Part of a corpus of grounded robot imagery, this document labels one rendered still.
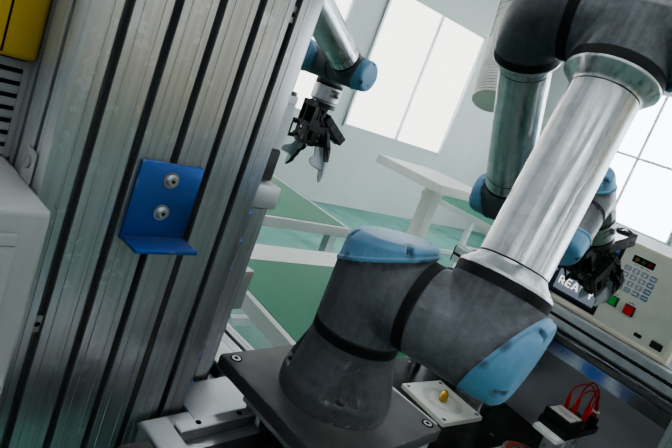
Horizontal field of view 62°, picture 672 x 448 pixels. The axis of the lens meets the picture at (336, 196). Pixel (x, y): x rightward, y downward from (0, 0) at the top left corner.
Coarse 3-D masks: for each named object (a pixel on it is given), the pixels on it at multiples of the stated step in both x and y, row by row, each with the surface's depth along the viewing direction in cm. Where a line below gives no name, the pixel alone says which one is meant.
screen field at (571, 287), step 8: (560, 272) 135; (568, 272) 133; (560, 280) 134; (568, 280) 133; (560, 288) 134; (568, 288) 133; (576, 288) 131; (576, 296) 131; (584, 296) 130; (592, 296) 128; (592, 304) 128
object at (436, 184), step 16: (384, 160) 226; (400, 160) 235; (416, 176) 212; (432, 176) 219; (448, 176) 245; (432, 192) 240; (448, 192) 205; (464, 192) 211; (416, 208) 246; (432, 208) 243; (416, 224) 244
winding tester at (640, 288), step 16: (640, 240) 136; (624, 256) 124; (640, 256) 122; (656, 256) 119; (624, 272) 124; (640, 272) 121; (656, 272) 119; (624, 288) 123; (640, 288) 121; (656, 288) 118; (576, 304) 131; (608, 304) 125; (624, 304) 123; (640, 304) 120; (656, 304) 118; (592, 320) 127; (608, 320) 125; (624, 320) 122; (640, 320) 120; (656, 320) 118; (624, 336) 122; (640, 336) 119; (656, 336) 117; (656, 352) 117
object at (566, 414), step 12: (552, 408) 124; (564, 408) 126; (540, 420) 124; (552, 420) 122; (564, 420) 120; (576, 420) 122; (540, 432) 122; (552, 432) 122; (564, 432) 120; (576, 432) 122; (588, 432) 126; (564, 444) 129; (576, 444) 127
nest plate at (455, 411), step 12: (408, 384) 141; (420, 384) 143; (432, 384) 146; (444, 384) 148; (420, 396) 137; (432, 396) 139; (456, 396) 144; (432, 408) 134; (444, 408) 136; (456, 408) 138; (468, 408) 140; (444, 420) 130; (456, 420) 132; (468, 420) 135; (480, 420) 138
